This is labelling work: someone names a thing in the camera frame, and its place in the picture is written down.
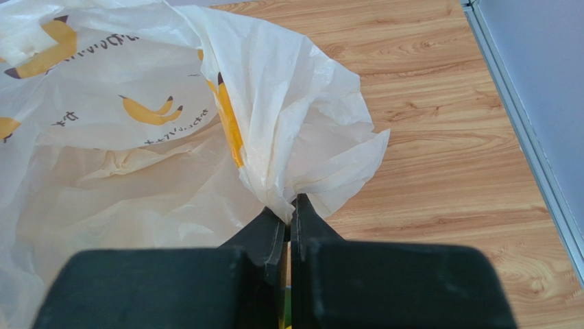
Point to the banana print plastic bag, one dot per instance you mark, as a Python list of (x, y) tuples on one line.
[(137, 124)]

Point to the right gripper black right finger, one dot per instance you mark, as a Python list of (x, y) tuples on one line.
[(337, 283)]

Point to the aluminium frame rail right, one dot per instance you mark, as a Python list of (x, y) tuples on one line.
[(534, 52)]

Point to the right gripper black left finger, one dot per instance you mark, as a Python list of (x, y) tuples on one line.
[(239, 284)]

